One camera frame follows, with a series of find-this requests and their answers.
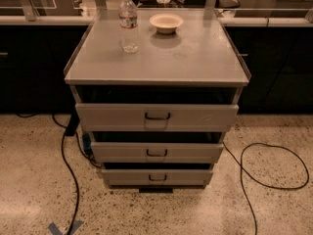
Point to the grey drawer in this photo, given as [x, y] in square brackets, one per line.
[109, 152]
[144, 177]
[156, 117]

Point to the grey drawer cabinet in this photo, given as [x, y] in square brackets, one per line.
[194, 65]

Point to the white paper bowl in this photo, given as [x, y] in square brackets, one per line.
[166, 23]

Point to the black power strip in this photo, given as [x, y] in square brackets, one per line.
[73, 124]

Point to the clear plastic water bottle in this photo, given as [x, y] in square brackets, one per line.
[128, 26]

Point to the dark counter with white top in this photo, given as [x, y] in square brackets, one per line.
[34, 63]

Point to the blue tape floor mark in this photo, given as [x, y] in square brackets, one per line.
[53, 228]

